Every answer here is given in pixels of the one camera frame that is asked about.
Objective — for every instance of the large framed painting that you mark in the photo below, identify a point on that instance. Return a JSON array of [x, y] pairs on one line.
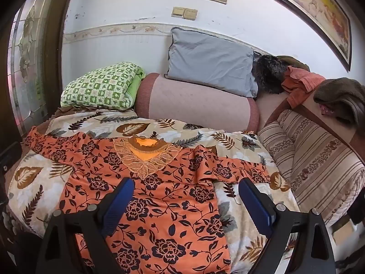
[[319, 5]]

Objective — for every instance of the olive brown cloth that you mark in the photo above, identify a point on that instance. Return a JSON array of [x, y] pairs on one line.
[[293, 61]]

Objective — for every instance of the stained glass door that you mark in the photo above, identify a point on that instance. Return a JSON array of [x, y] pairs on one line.
[[28, 62]]

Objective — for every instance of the pink bolster cushion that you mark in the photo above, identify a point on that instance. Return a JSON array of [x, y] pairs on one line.
[[194, 102]]

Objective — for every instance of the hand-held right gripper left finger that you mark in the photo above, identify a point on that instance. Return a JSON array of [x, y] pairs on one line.
[[118, 202]]

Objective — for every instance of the striped beige cushion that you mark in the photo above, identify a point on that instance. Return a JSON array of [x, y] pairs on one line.
[[319, 159]]

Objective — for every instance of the beige wall switch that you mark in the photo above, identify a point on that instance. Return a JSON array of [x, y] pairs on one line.
[[178, 12], [190, 14]]

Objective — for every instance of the grey pillow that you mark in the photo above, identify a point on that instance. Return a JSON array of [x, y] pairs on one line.
[[211, 60]]

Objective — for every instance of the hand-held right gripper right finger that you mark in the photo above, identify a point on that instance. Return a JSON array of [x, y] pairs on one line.
[[255, 202]]

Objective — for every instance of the dark brown blanket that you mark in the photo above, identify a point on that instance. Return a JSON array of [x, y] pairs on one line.
[[342, 91]]

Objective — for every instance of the green checked folded quilt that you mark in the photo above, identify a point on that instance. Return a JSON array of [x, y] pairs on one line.
[[99, 85]]

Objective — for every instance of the leaf print blanket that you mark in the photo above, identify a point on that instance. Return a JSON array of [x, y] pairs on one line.
[[85, 122]]

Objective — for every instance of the orange towel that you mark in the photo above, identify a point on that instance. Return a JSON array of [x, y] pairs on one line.
[[299, 82]]

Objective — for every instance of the dark furry cushion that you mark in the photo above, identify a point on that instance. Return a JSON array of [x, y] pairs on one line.
[[268, 74]]

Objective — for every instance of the orange floral dress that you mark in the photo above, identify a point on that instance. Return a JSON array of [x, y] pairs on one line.
[[171, 205]]

